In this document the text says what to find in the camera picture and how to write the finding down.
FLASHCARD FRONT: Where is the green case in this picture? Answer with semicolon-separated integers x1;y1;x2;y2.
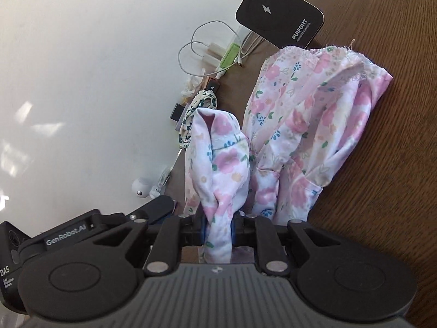
218;43;240;69

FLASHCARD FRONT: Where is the white cable bundle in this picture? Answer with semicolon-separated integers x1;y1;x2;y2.
235;31;265;65

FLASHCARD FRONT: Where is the crumpled white tissue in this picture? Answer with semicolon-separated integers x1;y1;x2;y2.
181;75;209;105

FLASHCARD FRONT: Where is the pink floral garment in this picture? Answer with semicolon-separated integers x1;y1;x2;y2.
184;44;394;267

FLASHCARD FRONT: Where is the cream green floral garment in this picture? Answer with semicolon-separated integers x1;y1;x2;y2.
178;89;219;149

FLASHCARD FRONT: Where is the white robot-shaped camera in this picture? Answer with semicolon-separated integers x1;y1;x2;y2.
132;177;161;199

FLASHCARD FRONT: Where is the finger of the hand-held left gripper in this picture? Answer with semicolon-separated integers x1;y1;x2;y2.
126;195;175;224

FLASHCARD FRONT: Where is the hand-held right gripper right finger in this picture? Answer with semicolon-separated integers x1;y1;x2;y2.
231;214;323;276

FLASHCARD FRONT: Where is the looped white cable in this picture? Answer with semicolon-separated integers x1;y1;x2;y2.
178;20;241;76

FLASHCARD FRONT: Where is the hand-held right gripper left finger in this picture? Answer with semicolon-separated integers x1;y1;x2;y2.
94;213;207;276

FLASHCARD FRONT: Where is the black wireless charger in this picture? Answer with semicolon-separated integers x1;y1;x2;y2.
235;0;325;49

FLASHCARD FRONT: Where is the small black box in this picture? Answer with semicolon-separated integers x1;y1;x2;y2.
171;103;187;122

